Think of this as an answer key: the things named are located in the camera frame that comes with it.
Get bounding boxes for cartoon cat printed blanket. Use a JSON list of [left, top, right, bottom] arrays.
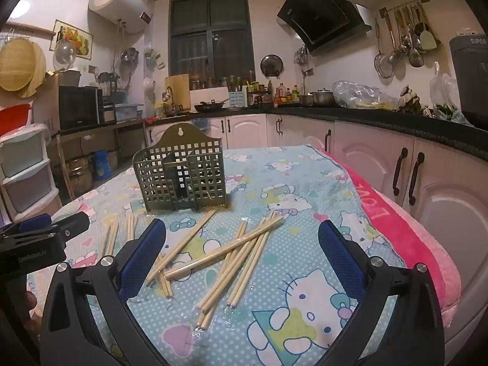
[[27, 144, 407, 366]]

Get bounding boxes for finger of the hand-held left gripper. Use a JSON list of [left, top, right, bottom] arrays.
[[49, 212, 91, 241], [0, 214, 52, 239]]

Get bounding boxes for blender jug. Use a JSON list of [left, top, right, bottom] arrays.
[[97, 72, 120, 98]]

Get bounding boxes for hanging steel bowls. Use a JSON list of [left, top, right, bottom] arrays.
[[121, 48, 140, 70]]

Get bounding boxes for row of glass jars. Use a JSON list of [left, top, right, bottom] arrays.
[[191, 70, 267, 92]]

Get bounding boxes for clear plastic bag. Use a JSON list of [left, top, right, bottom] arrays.
[[332, 80, 399, 110]]

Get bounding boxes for fruit wall poster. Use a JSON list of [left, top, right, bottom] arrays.
[[49, 19, 93, 60]]

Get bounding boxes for black microwave oven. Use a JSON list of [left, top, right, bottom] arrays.
[[58, 85, 104, 130]]

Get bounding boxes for pale blue storage box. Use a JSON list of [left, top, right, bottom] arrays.
[[114, 103, 145, 123]]

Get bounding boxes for plastic bag with greens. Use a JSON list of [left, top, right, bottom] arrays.
[[430, 61, 473, 124]]

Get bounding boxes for wooden cutting board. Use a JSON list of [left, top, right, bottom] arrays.
[[165, 74, 191, 109]]

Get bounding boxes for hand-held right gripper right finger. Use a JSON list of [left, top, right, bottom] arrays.
[[316, 221, 445, 366]]

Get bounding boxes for steel cooking pot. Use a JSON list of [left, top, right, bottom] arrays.
[[299, 88, 338, 107]]

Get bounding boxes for black kitchen countertop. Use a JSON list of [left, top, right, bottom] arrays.
[[147, 105, 488, 151]]

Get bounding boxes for row of condiment bottles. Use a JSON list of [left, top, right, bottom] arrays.
[[267, 82, 306, 107]]

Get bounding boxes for wooden shelf table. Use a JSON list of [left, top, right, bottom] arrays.
[[51, 118, 147, 199]]

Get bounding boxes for white water heater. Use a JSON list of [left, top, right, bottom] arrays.
[[88, 0, 155, 35]]

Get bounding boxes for round bamboo tray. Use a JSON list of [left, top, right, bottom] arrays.
[[0, 39, 47, 98]]

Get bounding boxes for dark framed window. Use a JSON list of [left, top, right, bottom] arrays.
[[169, 0, 255, 77]]

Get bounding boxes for hanging glass pot lid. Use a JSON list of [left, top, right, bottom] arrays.
[[53, 39, 78, 70]]

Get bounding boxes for mottled brown bundle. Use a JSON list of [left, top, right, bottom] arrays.
[[398, 86, 422, 113]]

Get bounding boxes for steel stockpot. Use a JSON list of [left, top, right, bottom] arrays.
[[65, 156, 94, 199]]

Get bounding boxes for white utensil basket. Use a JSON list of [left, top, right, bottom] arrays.
[[228, 86, 248, 108]]

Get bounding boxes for green perforated utensil holder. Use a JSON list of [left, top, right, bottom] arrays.
[[132, 123, 232, 213]]

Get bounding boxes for plastic drawer unit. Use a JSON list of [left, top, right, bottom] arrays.
[[0, 123, 63, 224]]

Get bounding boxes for group of wooden chopsticks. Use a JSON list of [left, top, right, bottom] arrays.
[[102, 208, 285, 330]]

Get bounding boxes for dark hanging pot lid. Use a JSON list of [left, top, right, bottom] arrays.
[[260, 54, 284, 77]]

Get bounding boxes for black range hood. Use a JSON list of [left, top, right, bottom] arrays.
[[277, 0, 372, 56]]

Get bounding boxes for pink blanket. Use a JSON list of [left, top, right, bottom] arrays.
[[310, 145, 462, 313]]

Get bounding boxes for red plastic basin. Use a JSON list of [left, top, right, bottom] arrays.
[[0, 104, 33, 134]]

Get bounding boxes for row of hanging kitchen utensils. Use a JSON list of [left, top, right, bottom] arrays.
[[373, 0, 442, 79]]

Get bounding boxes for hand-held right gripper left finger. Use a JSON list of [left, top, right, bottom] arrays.
[[40, 219, 168, 366]]

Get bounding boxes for grey kitchen appliance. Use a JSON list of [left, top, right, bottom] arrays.
[[449, 32, 488, 128]]

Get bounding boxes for black wok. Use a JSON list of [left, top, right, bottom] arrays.
[[192, 98, 231, 113]]

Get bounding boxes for blue canister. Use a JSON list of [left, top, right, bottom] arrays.
[[92, 150, 113, 181]]

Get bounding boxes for teal wall utensil holder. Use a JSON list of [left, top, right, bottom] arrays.
[[144, 48, 166, 70]]

